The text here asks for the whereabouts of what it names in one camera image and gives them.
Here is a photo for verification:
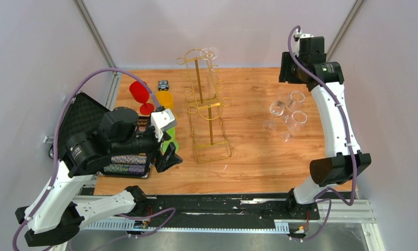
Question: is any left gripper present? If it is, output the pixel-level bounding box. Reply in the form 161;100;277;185
112;120;184;172

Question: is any green wine glass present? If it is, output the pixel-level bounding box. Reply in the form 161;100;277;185
160;127;180;155

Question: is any orange wine glass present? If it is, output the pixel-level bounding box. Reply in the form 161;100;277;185
155;90;177;118

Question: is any red wine glass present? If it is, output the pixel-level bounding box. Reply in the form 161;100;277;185
129;81;155;116

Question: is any clear wine glass rearmost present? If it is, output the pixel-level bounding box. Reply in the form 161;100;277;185
200;47;219;92

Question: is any clear wine glass front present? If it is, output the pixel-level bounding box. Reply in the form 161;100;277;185
281;91;305;123

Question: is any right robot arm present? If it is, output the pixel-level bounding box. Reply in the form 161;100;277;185
278;34;371;218

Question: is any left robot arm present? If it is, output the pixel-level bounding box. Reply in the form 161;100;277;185
15;107;182;247

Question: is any black poker chip case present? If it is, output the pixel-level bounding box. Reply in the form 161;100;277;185
56;93;155;178

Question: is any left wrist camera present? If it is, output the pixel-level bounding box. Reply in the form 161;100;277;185
150;109;177;142

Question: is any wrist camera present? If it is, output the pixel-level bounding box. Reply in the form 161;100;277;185
293;32;314;42
150;109;177;142

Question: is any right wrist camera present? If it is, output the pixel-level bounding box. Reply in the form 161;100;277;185
293;32;314;42

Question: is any gold wire glass rack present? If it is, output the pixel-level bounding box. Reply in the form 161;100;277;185
177;48;233;164

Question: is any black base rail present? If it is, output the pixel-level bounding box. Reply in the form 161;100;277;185
74;192;376;233

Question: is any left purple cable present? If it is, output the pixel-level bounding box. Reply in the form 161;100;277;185
12;67;177;251

